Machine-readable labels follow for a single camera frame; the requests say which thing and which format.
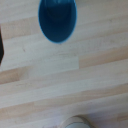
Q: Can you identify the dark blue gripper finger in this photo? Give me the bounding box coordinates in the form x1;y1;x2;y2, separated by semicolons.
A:
0;27;5;66

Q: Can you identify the blue cup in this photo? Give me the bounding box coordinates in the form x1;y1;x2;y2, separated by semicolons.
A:
37;0;78;44

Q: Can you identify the pink cup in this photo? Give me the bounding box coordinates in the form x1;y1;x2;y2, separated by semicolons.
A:
61;115;93;128

